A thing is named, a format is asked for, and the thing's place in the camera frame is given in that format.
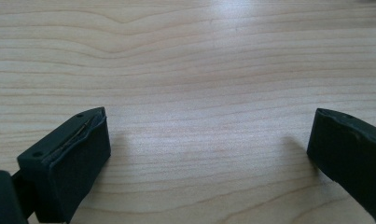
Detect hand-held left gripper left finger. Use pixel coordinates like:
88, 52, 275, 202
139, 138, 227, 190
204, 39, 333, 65
17, 106, 112, 224

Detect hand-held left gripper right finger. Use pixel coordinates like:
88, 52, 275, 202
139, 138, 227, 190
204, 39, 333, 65
306, 107, 376, 224

